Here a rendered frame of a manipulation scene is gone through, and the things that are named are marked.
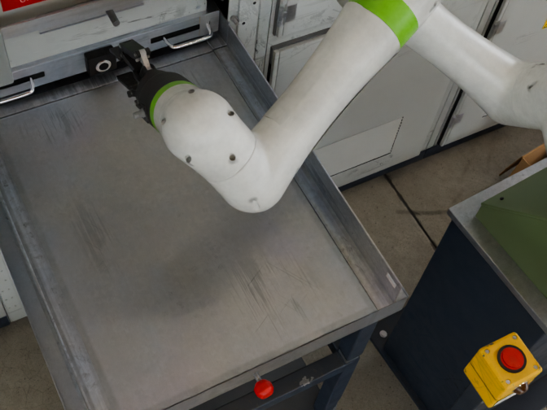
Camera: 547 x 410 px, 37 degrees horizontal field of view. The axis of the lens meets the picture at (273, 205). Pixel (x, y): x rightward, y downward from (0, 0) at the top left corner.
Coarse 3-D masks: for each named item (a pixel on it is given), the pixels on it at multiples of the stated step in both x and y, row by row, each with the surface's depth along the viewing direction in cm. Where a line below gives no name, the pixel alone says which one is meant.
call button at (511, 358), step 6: (510, 348) 136; (504, 354) 135; (510, 354) 135; (516, 354) 135; (504, 360) 135; (510, 360) 135; (516, 360) 135; (522, 360) 135; (510, 366) 134; (516, 366) 134
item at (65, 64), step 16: (208, 0) 171; (192, 16) 168; (144, 32) 164; (160, 32) 166; (176, 32) 169; (192, 32) 171; (80, 48) 160; (96, 48) 161; (32, 64) 157; (48, 64) 158; (64, 64) 160; (80, 64) 163; (16, 80) 158; (48, 80) 162; (0, 96) 159
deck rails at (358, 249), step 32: (224, 64) 172; (256, 96) 168; (0, 160) 153; (0, 192) 142; (320, 192) 156; (32, 224) 146; (352, 224) 148; (32, 256) 143; (352, 256) 149; (384, 288) 146; (64, 320) 137; (64, 352) 130; (96, 384) 132
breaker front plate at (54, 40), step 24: (48, 0) 147; (72, 0) 150; (96, 0) 152; (144, 0) 159; (168, 0) 162; (192, 0) 165; (0, 24) 146; (72, 24) 154; (96, 24) 158; (120, 24) 161; (144, 24) 164; (24, 48) 154; (48, 48) 157; (72, 48) 160
